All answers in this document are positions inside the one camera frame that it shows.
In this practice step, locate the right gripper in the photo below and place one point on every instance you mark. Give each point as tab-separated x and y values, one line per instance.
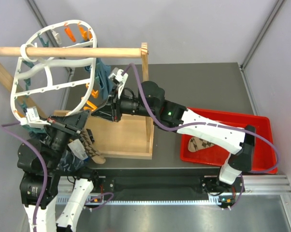
109	111

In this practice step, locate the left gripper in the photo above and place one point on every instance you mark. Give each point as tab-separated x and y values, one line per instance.
73	123

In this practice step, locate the orange clip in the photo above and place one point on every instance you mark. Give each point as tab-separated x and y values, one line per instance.
94	93
90	106

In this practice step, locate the brown argyle sock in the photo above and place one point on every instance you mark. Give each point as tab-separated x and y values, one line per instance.
92	153
196	144

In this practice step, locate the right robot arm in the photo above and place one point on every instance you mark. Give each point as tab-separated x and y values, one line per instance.
170	116

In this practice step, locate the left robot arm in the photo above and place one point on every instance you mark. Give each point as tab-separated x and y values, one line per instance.
40	158

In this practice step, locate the teal clip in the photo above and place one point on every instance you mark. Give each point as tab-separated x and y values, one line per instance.
22	104
27	83

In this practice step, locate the wooden rack base tray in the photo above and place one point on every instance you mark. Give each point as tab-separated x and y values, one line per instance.
124	139

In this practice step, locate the teal blue sock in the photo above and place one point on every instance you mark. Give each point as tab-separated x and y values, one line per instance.
102	73

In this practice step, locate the red plastic tray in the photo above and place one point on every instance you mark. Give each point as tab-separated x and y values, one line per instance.
264	156

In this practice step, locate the wooden rod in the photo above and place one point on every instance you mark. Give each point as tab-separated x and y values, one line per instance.
85	52

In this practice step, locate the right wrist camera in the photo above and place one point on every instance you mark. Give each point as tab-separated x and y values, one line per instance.
119	78

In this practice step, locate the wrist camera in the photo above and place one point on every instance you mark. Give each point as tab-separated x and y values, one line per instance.
33	120
119	78

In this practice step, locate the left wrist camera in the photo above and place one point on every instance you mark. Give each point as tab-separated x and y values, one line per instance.
33	120

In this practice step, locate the wooden rack upright post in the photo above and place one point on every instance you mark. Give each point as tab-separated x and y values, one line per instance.
145	77

